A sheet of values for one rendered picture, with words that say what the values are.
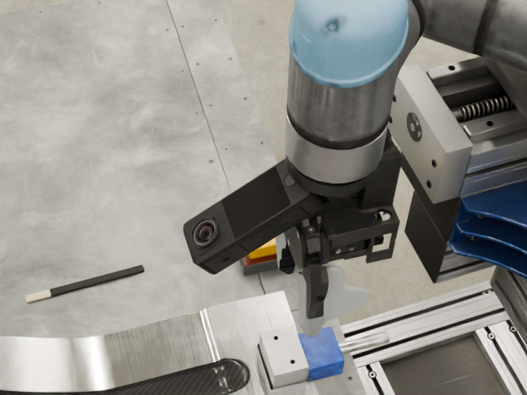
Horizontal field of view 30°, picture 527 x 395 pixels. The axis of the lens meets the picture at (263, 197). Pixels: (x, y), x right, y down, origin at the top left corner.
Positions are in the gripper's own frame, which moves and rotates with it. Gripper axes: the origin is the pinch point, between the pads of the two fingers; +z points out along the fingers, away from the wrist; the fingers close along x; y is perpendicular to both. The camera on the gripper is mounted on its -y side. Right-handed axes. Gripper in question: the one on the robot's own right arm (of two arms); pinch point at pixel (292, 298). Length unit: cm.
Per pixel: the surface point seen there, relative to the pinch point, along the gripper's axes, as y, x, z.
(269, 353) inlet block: -2.0, 0.0, 9.2
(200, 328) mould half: -7.6, 6.2, 12.3
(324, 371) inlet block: 3.2, -2.2, 11.8
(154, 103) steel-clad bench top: -4, 47, 21
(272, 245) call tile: 3.8, 17.9, 17.3
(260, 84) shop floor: 34, 123, 101
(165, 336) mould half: -11.2, 6.3, 12.4
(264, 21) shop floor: 42, 146, 101
